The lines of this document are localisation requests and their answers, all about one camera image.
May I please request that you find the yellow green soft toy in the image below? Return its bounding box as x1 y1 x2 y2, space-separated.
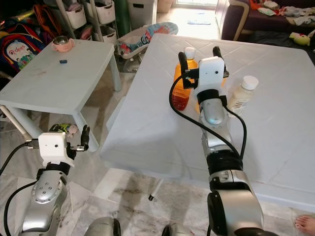
289 31 315 48

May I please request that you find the dark green rolled mat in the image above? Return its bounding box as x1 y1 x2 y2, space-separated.
114 0 131 38

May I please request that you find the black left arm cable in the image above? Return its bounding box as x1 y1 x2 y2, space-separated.
3 181 38 236
0 142 40 177

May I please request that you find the colourful children's backpack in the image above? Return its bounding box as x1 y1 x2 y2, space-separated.
0 25 45 74

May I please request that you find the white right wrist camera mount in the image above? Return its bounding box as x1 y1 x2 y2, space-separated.
196 56 227 94

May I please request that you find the person's bare foot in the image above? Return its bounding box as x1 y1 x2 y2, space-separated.
294 214 315 235

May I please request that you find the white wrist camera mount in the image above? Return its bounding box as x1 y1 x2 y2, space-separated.
38 131 71 167
196 56 227 94

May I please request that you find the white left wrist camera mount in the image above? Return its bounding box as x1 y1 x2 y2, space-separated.
38 131 71 167

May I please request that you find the red orange strap bag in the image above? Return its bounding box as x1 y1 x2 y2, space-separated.
32 5 61 41

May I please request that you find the pile of light clothes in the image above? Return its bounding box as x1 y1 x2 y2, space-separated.
250 0 315 26

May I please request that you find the silver robot right leg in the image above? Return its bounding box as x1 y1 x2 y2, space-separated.
161 225 188 236

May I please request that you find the white box cabinet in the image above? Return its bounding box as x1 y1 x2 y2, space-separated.
127 0 158 28

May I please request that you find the small white plastic table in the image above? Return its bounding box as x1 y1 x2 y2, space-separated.
0 38 123 148

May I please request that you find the milky white drink bottle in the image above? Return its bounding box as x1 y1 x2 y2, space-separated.
225 75 259 117

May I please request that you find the dark purple sofa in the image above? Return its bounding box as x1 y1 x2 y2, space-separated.
216 0 315 43

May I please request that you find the silver robot left leg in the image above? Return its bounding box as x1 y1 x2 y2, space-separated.
84 217 122 236

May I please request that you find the white storage rack with bins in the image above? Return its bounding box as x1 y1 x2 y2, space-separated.
57 0 119 43

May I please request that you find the large white plastic table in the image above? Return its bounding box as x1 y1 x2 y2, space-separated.
99 33 315 214

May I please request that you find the green yellow floor toy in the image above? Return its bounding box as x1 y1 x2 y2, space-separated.
50 124 79 136

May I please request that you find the white plastic pole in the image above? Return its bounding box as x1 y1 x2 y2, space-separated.
0 104 33 144

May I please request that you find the colourful baby bouncer seat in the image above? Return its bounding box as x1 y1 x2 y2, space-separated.
117 22 179 59

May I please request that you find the orange drink bottle white cap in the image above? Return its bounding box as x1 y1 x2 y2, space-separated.
172 47 198 112

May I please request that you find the pink bowl with handles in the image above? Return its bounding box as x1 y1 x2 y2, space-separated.
52 35 75 53

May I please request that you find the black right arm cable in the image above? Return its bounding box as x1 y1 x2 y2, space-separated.
225 104 248 157
169 75 244 160

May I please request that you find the silver robot leg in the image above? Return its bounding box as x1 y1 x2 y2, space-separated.
84 217 122 236
161 225 188 236

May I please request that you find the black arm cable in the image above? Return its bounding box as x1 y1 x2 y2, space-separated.
0 142 40 177
169 75 244 160
3 181 38 236
225 104 248 157

